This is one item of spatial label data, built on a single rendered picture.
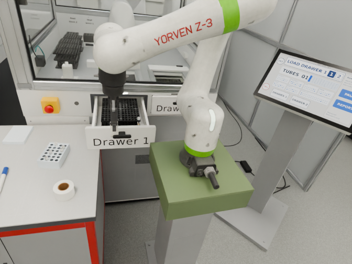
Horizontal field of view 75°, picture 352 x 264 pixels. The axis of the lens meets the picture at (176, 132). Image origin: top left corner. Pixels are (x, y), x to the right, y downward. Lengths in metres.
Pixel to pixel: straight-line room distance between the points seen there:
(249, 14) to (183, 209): 0.64
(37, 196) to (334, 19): 2.24
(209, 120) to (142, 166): 0.86
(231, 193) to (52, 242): 0.68
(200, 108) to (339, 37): 1.60
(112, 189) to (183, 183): 0.91
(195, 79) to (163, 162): 0.35
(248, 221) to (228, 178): 1.02
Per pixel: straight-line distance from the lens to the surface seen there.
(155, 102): 1.27
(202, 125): 0.80
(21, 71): 1.27
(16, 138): 1.28
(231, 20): 0.70
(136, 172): 1.60
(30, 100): 1.33
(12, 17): 1.21
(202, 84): 0.92
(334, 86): 1.46
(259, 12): 0.73
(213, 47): 0.89
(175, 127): 1.40
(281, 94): 1.42
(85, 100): 1.27
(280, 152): 1.64
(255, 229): 1.91
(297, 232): 2.10
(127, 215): 1.81
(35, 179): 1.06
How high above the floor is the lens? 1.48
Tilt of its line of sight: 34 degrees down
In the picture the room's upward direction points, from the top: 9 degrees clockwise
